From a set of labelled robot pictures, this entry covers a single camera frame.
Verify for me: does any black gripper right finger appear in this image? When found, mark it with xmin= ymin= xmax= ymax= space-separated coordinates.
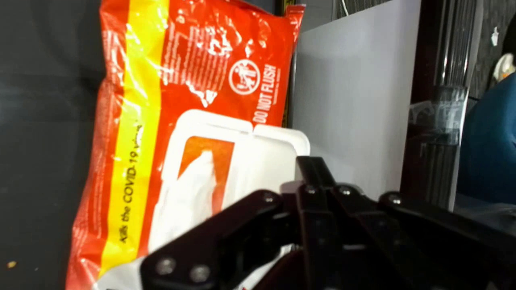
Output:
xmin=294 ymin=157 xmax=516 ymax=290

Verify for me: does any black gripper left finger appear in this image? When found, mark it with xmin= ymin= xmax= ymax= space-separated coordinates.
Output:
xmin=138 ymin=191 xmax=296 ymax=290

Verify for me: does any orange wipes packet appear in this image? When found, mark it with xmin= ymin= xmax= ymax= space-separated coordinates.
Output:
xmin=64 ymin=0 xmax=309 ymax=290

